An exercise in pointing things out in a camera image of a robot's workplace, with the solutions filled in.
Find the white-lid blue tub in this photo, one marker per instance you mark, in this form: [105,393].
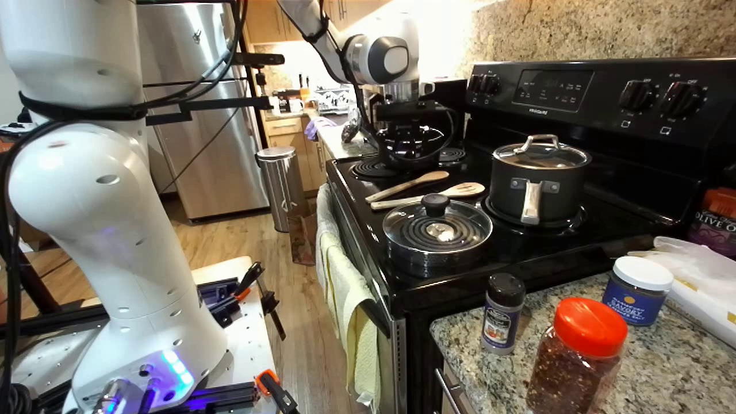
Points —
[633,296]

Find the wooden wall cabinet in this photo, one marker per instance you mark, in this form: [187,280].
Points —
[266,23]

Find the stainless steel refrigerator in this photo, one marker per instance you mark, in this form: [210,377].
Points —
[207,153]

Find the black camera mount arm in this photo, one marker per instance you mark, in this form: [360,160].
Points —
[221,105]

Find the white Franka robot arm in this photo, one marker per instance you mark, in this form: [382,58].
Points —
[92,231]

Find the black-lid spice bottle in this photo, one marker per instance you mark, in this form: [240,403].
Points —
[503,322]

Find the pale yellow towel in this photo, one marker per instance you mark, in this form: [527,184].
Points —
[348,322]

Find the slotted wooden spoon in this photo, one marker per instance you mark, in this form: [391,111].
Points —
[464,190]

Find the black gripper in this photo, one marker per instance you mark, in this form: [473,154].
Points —
[402,120]

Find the black stand pole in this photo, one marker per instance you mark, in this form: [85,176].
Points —
[257,115]

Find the blue and black clamp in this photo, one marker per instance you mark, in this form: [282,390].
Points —
[226,296]

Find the purple and orange package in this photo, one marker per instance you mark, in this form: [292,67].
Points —
[717,231]

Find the wooden cabinet with drawers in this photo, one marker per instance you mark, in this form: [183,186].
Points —
[295,142]

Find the red-lid spice jar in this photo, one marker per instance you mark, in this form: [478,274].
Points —
[576,369]

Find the steel trash can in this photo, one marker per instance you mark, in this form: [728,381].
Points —
[276,192]

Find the white plastic bag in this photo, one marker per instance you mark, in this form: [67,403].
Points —
[698,276]

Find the black stereo camera bar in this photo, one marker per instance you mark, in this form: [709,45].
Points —
[253,58]

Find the black electric stove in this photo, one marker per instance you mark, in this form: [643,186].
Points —
[567,244]

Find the white robot mounting table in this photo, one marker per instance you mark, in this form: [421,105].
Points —
[245,352]

